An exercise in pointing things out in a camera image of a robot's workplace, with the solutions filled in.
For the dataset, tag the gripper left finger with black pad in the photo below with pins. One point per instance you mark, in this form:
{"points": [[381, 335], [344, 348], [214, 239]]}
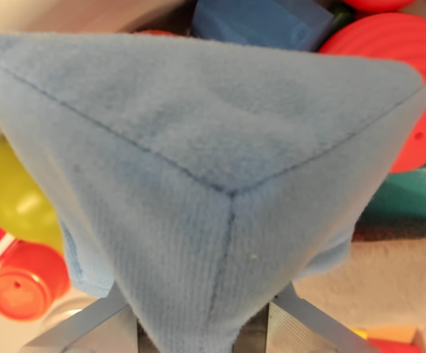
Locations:
{"points": [[102, 327]]}

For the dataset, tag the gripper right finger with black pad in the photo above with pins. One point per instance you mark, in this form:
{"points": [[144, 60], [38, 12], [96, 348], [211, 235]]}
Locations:
{"points": [[301, 331]]}

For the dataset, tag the light blue plush cube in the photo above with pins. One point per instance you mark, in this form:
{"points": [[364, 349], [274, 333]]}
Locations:
{"points": [[205, 165]]}

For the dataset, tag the orange plastic cup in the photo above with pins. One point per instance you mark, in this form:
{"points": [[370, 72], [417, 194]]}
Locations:
{"points": [[25, 287]]}

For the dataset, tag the orange thin block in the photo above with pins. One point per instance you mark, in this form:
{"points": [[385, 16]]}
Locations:
{"points": [[391, 334]]}

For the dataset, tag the gray foam block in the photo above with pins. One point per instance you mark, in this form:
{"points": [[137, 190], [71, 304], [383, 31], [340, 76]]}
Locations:
{"points": [[382, 283]]}

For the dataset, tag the olive green toy pear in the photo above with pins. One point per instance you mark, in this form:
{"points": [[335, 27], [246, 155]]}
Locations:
{"points": [[17, 198]]}

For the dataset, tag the teal foam block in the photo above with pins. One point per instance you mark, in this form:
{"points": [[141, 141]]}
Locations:
{"points": [[407, 198]]}

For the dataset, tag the red ridged dome toy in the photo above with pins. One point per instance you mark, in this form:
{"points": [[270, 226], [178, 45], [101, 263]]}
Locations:
{"points": [[407, 73]]}

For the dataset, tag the dark blue rubber block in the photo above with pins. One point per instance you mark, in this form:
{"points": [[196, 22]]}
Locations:
{"points": [[256, 22]]}

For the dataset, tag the large orange-red ball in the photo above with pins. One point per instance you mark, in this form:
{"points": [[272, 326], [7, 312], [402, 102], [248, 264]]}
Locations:
{"points": [[378, 3]]}

